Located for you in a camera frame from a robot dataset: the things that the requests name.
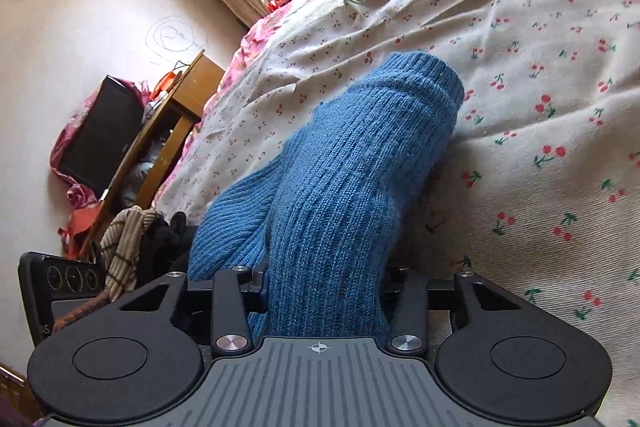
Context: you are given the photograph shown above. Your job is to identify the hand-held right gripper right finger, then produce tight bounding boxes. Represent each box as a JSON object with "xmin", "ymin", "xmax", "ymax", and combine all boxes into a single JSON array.
[{"xmin": 382, "ymin": 264, "xmax": 523, "ymax": 354}]

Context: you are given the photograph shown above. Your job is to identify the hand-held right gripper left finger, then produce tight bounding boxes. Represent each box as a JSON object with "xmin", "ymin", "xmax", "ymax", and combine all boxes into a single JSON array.
[{"xmin": 116, "ymin": 264, "xmax": 268, "ymax": 355}]

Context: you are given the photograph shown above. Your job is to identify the blue striped knit sweater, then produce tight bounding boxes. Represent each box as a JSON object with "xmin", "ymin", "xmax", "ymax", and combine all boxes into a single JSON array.
[{"xmin": 187, "ymin": 51, "xmax": 466, "ymax": 343}]

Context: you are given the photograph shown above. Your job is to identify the black clothes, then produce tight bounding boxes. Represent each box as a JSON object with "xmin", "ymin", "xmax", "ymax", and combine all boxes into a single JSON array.
[{"xmin": 135, "ymin": 211, "xmax": 198, "ymax": 288}]

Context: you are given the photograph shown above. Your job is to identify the beige plaid cloth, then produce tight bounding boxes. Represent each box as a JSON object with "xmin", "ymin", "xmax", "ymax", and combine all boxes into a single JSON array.
[{"xmin": 97, "ymin": 205, "xmax": 166, "ymax": 303}]

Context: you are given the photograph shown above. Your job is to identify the pink floral cloth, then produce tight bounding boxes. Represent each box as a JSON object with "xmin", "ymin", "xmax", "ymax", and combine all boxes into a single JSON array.
[{"xmin": 49, "ymin": 79, "xmax": 153, "ymax": 258}]

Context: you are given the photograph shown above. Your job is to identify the black speaker box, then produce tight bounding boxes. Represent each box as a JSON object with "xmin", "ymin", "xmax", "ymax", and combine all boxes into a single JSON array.
[{"xmin": 57, "ymin": 75, "xmax": 146, "ymax": 192}]

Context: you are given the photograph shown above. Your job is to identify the cherry print bedsheet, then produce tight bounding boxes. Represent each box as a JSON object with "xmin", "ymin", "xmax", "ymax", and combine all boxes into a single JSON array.
[{"xmin": 155, "ymin": 0, "xmax": 640, "ymax": 338}]

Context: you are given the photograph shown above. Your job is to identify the wooden nightstand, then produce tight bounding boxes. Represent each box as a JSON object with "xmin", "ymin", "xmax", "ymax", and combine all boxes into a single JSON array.
[{"xmin": 82, "ymin": 49, "xmax": 226, "ymax": 258}]

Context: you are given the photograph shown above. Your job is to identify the orange plastic bag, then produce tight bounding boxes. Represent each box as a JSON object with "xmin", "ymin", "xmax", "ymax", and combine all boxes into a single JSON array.
[{"xmin": 150, "ymin": 69, "xmax": 183, "ymax": 100}]

